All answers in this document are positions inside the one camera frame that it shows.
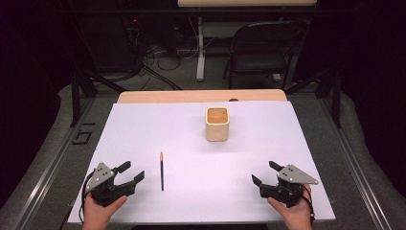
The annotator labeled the black folding chair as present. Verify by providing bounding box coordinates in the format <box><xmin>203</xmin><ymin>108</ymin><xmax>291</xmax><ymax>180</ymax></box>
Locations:
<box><xmin>222</xmin><ymin>19</ymin><xmax>311</xmax><ymax>91</ymax></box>

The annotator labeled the dark equipment with red light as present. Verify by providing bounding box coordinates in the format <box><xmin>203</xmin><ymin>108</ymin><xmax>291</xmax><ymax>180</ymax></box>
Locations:
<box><xmin>121</xmin><ymin>16</ymin><xmax>143</xmax><ymax>66</ymax></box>

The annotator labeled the tangle of black floor cables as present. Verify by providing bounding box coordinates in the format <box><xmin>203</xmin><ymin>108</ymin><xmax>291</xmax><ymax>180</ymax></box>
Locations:
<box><xmin>137</xmin><ymin>41</ymin><xmax>184</xmax><ymax>91</ymax></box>

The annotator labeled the light desk top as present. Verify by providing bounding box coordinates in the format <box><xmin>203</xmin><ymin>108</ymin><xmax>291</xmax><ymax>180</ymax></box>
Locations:
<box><xmin>176</xmin><ymin>0</ymin><xmax>319</xmax><ymax>9</ymax></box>

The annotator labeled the light wooden table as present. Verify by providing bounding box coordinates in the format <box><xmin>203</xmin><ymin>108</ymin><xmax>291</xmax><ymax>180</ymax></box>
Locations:
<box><xmin>117</xmin><ymin>88</ymin><xmax>288</xmax><ymax>104</ymax></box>

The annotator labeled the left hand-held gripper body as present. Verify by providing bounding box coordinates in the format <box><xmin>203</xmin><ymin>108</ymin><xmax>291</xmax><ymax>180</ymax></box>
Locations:
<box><xmin>84</xmin><ymin>161</ymin><xmax>137</xmax><ymax>207</ymax></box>

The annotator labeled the beige square pen holder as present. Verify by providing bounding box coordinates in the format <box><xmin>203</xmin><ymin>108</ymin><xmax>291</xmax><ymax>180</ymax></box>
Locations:
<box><xmin>205</xmin><ymin>106</ymin><xmax>231</xmax><ymax>143</ymax></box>

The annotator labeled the person's left hand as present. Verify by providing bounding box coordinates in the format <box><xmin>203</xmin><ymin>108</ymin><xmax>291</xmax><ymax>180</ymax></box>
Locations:
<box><xmin>81</xmin><ymin>194</ymin><xmax>128</xmax><ymax>230</ymax></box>

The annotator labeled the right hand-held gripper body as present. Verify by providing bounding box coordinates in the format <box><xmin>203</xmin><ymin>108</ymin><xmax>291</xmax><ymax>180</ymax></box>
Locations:
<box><xmin>259</xmin><ymin>163</ymin><xmax>320</xmax><ymax>209</ymax></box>

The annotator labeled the black pencil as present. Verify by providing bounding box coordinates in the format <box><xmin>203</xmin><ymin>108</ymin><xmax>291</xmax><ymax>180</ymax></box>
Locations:
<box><xmin>159</xmin><ymin>150</ymin><xmax>165</xmax><ymax>193</ymax></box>

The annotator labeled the left hand-held gripper cable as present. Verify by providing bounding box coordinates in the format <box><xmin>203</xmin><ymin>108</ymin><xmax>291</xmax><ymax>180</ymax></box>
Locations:
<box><xmin>78</xmin><ymin>170</ymin><xmax>97</xmax><ymax>224</ymax></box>

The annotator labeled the person's right hand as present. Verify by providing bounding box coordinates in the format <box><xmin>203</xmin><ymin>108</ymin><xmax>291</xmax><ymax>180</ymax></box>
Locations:
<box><xmin>266</xmin><ymin>184</ymin><xmax>314</xmax><ymax>230</ymax></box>

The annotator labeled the black metal stand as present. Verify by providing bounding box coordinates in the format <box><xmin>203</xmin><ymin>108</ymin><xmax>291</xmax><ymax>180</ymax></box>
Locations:
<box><xmin>69</xmin><ymin>61</ymin><xmax>127</xmax><ymax>127</ymax></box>
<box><xmin>284</xmin><ymin>65</ymin><xmax>343</xmax><ymax>129</ymax></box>

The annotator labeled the white desk leg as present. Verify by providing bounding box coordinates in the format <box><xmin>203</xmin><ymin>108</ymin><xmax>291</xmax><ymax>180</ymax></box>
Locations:
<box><xmin>195</xmin><ymin>16</ymin><xmax>207</xmax><ymax>81</ymax></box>

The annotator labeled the white paper sheet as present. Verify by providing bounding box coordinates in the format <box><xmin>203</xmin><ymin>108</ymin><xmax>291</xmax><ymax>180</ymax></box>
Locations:
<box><xmin>67</xmin><ymin>101</ymin><xmax>336</xmax><ymax>224</ymax></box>

